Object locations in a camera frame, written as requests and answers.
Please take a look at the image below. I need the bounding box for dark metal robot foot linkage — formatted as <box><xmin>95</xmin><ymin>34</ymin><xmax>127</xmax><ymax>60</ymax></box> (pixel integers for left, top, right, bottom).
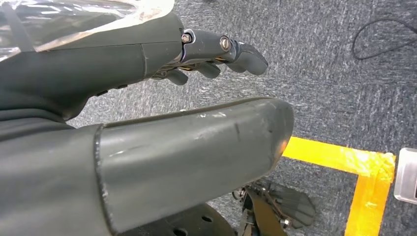
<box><xmin>232</xmin><ymin>178</ymin><xmax>316</xmax><ymax>236</ymax></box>

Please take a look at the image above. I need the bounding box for yellow floor tape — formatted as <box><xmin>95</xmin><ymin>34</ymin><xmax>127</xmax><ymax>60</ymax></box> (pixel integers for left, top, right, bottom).
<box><xmin>281</xmin><ymin>136</ymin><xmax>397</xmax><ymax>236</ymax></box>

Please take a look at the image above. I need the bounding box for clear plastic film cover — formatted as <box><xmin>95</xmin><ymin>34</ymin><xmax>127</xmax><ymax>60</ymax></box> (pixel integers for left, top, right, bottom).
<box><xmin>0</xmin><ymin>0</ymin><xmax>176</xmax><ymax>62</ymax></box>

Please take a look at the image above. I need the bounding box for silver floor box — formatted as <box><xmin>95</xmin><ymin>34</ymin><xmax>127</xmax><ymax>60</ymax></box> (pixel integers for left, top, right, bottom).
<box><xmin>393</xmin><ymin>147</ymin><xmax>417</xmax><ymax>205</ymax></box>

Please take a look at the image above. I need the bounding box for black floor cable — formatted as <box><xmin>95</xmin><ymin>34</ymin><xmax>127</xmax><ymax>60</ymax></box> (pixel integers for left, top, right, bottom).
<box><xmin>351</xmin><ymin>18</ymin><xmax>417</xmax><ymax>61</ymax></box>

